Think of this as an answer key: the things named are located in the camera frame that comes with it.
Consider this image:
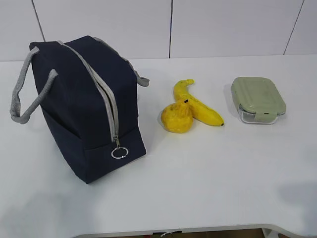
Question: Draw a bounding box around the yellow pear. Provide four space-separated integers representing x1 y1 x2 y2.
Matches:
160 100 194 133

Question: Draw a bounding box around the yellow banana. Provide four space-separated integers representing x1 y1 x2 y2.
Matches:
173 79 224 126

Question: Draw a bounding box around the navy blue lunch bag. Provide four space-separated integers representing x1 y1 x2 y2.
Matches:
10 36 149 184

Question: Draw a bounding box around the green lidded glass container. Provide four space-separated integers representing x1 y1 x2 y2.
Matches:
231 77 286 124

